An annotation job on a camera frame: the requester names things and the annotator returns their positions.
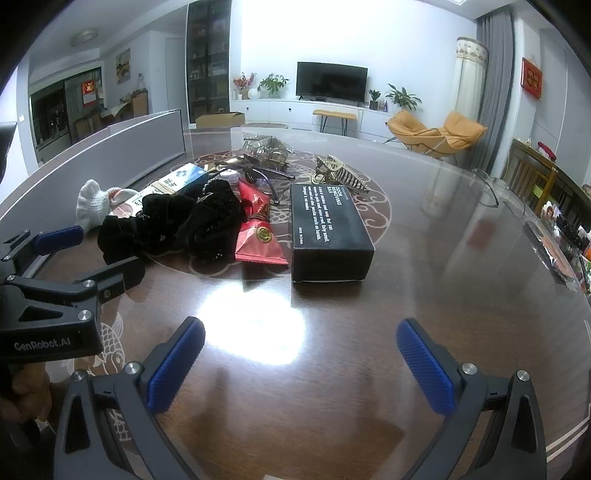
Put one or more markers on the small red snack packet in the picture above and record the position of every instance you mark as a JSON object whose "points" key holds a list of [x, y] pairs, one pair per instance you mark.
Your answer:
{"points": [[251, 198]]}

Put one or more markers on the gold hair claw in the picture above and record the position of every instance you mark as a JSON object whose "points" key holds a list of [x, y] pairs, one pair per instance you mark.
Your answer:
{"points": [[344, 177]]}

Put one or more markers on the dark glass bookcase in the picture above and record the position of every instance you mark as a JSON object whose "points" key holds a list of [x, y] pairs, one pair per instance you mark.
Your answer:
{"points": [[207, 60]]}

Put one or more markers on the small potted plant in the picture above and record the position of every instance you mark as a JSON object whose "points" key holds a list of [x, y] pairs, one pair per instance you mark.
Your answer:
{"points": [[374, 98]]}

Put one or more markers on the black cardboard box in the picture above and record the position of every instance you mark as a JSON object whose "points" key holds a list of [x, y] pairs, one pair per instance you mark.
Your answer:
{"points": [[332, 230]]}

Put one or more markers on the dark framed glasses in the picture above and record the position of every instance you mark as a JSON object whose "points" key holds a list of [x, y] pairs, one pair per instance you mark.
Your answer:
{"points": [[277, 173]]}

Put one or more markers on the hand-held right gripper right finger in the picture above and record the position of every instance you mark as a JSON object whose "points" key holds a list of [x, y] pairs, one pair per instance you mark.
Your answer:
{"points": [[425, 369]]}

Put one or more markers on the person's left hand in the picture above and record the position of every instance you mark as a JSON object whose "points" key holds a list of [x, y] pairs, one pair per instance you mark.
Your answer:
{"points": [[27, 390]]}

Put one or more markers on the silver gold hair clip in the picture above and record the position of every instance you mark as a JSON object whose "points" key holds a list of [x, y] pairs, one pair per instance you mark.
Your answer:
{"points": [[268, 150]]}

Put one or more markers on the orange lounge chair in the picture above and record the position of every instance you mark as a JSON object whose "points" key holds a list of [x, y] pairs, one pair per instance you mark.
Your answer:
{"points": [[461, 129], [408, 127]]}

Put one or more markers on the black television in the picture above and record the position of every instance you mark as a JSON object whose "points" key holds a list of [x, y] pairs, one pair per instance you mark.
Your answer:
{"points": [[331, 81]]}

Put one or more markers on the black velvet scrunchie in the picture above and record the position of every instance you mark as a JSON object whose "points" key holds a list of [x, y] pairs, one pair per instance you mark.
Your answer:
{"points": [[212, 221], [134, 230]]}

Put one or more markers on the white storage box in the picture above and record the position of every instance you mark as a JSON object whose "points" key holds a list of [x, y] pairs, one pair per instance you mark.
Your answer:
{"points": [[92, 157]]}

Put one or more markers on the red wall calendar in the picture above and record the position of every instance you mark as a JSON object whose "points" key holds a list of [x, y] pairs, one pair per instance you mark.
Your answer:
{"points": [[89, 92]]}

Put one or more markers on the brown cardboard carton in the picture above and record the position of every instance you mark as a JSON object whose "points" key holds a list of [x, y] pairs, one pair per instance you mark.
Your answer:
{"points": [[219, 120]]}

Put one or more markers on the grey curtain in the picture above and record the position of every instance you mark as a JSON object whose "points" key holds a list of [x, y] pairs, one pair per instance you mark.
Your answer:
{"points": [[496, 92]]}

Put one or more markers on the framed wall picture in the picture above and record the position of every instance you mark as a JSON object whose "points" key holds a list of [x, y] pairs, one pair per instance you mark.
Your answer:
{"points": [[123, 66]]}

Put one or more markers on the orange topped bench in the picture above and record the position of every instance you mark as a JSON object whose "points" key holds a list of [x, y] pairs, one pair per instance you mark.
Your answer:
{"points": [[334, 114]]}

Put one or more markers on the blue white ointment box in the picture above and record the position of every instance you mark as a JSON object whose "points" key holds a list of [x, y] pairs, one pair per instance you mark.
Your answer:
{"points": [[180, 177]]}

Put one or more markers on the red flower bouquet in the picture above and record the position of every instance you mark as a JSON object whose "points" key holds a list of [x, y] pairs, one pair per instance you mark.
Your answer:
{"points": [[244, 83]]}

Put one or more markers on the white knitted item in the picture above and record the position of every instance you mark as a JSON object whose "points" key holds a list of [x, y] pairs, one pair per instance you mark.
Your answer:
{"points": [[92, 203]]}

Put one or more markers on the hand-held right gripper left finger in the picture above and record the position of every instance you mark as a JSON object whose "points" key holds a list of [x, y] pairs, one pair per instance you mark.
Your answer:
{"points": [[175, 364]]}

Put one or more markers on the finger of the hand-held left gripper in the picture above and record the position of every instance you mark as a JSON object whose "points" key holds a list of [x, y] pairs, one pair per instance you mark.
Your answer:
{"points": [[120, 274], [60, 240]]}

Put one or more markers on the red wall hanging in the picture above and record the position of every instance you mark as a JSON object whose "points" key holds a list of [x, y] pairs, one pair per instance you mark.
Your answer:
{"points": [[532, 78]]}

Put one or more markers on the bushy green potted plant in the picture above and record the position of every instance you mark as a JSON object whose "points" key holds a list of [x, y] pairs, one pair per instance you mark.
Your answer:
{"points": [[273, 85]]}

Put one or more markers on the round ceiling lamp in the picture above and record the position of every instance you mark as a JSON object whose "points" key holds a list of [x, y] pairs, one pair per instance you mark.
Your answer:
{"points": [[85, 38]]}

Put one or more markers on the tall leafy potted plant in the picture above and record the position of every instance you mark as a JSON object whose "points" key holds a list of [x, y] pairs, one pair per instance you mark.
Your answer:
{"points": [[402, 98]]}

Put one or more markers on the large red snack packet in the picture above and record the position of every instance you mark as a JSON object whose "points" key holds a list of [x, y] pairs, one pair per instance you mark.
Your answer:
{"points": [[256, 240]]}

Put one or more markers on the dark wooden chair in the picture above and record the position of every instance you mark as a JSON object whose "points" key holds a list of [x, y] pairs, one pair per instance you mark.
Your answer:
{"points": [[531, 173]]}

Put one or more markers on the white television cabinet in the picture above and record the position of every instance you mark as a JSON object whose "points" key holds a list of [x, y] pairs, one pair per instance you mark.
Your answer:
{"points": [[281, 110]]}

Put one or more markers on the white round vase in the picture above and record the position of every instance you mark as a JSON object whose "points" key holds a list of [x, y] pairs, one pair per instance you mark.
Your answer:
{"points": [[254, 93]]}

